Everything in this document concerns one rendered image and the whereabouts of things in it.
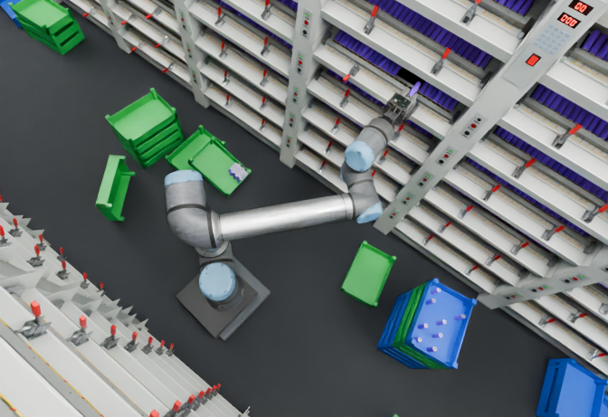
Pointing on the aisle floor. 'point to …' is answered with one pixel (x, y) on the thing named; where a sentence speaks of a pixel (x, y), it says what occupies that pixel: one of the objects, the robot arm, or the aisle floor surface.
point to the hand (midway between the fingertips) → (409, 96)
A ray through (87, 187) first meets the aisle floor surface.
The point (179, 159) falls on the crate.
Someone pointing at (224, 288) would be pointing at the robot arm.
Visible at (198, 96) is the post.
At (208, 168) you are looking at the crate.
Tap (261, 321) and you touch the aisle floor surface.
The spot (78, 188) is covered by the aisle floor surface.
